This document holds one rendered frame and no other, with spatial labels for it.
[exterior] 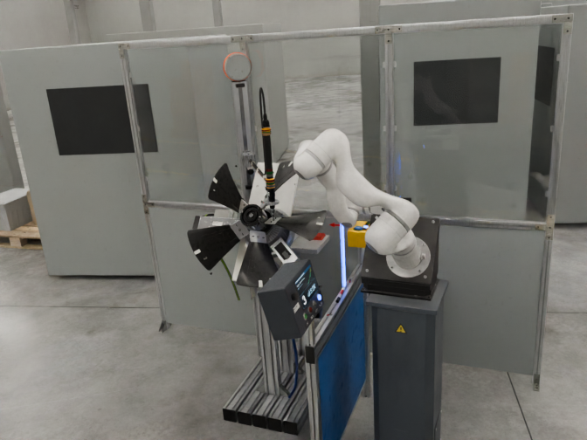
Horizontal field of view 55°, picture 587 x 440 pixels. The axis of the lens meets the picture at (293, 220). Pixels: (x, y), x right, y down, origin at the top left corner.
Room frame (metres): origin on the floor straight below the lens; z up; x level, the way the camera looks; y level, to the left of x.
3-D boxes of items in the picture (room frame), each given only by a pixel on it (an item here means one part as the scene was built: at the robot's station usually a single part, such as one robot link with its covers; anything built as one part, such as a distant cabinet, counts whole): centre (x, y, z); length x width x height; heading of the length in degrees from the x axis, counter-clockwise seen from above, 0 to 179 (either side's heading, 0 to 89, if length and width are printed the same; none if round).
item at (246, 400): (2.84, 0.15, 0.04); 0.62 x 0.45 x 0.08; 158
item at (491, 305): (3.27, -0.18, 0.50); 2.59 x 0.03 x 0.91; 68
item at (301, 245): (3.16, 0.00, 0.85); 0.36 x 0.24 x 0.03; 68
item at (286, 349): (2.97, 0.10, 0.58); 0.09 x 0.05 x 1.15; 68
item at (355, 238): (2.74, -0.35, 1.02); 0.16 x 0.10 x 0.11; 158
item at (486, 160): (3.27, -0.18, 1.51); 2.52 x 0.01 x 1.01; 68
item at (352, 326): (2.38, -0.20, 0.45); 0.82 x 0.02 x 0.66; 158
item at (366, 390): (2.78, -0.36, 0.39); 0.04 x 0.04 x 0.78; 68
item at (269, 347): (2.75, 0.18, 0.46); 0.09 x 0.05 x 0.91; 68
